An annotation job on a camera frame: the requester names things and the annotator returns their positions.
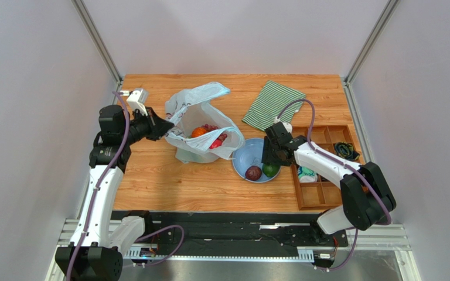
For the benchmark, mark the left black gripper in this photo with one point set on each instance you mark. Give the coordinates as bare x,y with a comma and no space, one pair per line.
157,127

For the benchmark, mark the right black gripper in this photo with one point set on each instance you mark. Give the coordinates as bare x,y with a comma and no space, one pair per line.
273,148

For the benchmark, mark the green avocado fruit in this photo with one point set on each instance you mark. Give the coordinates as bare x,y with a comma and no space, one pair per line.
270,170

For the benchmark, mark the dark purple passion fruit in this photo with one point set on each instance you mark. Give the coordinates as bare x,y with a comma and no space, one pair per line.
253,173

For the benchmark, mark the light blue cartoon plastic bag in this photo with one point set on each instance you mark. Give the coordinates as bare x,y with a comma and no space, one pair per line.
191,108

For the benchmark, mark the orange mini pumpkin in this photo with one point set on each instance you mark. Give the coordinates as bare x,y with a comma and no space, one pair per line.
199,132

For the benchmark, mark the purple grape bunch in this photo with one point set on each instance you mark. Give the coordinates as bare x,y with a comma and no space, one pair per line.
210,128

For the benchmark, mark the red apple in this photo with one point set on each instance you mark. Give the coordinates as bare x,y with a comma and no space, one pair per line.
216,143

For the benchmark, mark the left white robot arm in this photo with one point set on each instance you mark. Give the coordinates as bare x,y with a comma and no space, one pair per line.
93,252

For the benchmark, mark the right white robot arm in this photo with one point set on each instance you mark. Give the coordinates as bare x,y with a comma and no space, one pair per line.
366,197

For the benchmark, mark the blue round plate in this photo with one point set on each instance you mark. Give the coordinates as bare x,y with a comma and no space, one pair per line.
250,155

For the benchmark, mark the teal white socks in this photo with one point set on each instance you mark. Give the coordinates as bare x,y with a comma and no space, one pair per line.
306,175

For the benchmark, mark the green white striped cloth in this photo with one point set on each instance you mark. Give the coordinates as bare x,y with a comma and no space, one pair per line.
270,105

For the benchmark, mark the wooden compartment tray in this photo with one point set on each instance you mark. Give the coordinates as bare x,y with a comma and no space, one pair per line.
323,195

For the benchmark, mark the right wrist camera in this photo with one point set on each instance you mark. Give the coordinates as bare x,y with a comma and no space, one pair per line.
286,125

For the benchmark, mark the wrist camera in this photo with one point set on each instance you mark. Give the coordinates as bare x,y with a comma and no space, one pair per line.
286,125
136,99

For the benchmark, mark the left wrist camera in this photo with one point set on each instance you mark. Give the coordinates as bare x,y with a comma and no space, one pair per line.
136,99

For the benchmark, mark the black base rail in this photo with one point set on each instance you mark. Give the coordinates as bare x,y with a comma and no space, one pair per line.
234,235

